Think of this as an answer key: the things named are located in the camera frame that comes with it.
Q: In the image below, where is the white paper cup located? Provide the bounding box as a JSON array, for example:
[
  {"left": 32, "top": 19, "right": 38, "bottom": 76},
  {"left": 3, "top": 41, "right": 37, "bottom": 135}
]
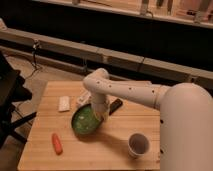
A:
[{"left": 128, "top": 133, "right": 150, "bottom": 158}]

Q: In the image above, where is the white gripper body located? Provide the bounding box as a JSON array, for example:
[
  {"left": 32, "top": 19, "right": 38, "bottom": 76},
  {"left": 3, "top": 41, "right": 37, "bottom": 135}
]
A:
[{"left": 91, "top": 94, "right": 109, "bottom": 121}]

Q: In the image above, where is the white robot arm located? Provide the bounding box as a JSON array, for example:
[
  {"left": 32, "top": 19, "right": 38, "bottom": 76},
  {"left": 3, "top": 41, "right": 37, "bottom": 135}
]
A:
[{"left": 83, "top": 68, "right": 213, "bottom": 171}]

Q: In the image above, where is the black chair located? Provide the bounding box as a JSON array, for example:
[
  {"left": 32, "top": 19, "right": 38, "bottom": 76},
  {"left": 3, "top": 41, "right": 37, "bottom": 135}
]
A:
[{"left": 0, "top": 51, "right": 36, "bottom": 148}]

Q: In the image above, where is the orange carrot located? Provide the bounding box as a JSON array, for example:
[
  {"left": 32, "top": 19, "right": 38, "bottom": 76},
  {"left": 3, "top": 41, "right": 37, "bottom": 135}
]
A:
[{"left": 52, "top": 133, "right": 63, "bottom": 155}]

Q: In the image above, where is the black cable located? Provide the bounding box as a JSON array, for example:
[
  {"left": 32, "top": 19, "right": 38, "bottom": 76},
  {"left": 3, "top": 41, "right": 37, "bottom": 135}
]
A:
[{"left": 25, "top": 40, "right": 43, "bottom": 81}]

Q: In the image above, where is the small white box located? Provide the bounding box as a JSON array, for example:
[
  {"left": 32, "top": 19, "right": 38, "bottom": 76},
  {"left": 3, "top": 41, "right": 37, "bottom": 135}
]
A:
[{"left": 76, "top": 91, "right": 91, "bottom": 107}]

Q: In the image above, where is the white rectangular block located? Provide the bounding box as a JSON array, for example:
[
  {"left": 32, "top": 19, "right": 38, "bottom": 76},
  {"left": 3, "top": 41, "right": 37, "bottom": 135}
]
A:
[{"left": 58, "top": 96, "right": 70, "bottom": 112}]

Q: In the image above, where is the black remote control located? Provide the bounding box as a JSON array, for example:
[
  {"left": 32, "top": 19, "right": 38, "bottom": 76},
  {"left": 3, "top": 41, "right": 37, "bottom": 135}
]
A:
[{"left": 109, "top": 99, "right": 123, "bottom": 115}]

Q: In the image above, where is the green ceramic bowl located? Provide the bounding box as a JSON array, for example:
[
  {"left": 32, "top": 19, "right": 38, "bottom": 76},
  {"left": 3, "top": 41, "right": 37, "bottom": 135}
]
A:
[{"left": 71, "top": 104, "right": 101, "bottom": 135}]

